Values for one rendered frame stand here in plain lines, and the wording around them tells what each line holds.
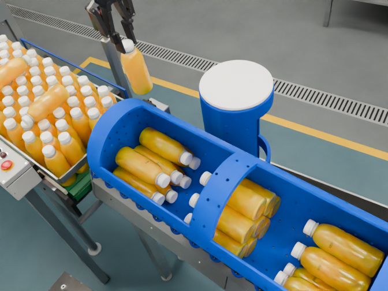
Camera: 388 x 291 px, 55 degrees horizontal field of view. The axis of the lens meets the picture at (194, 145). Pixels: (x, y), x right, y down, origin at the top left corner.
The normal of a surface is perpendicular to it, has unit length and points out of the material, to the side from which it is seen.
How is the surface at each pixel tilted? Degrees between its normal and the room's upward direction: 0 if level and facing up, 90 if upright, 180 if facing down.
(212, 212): 41
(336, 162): 0
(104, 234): 0
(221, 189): 19
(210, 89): 0
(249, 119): 90
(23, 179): 90
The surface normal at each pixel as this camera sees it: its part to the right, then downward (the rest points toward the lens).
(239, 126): 0.01, 0.77
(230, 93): -0.13, -0.63
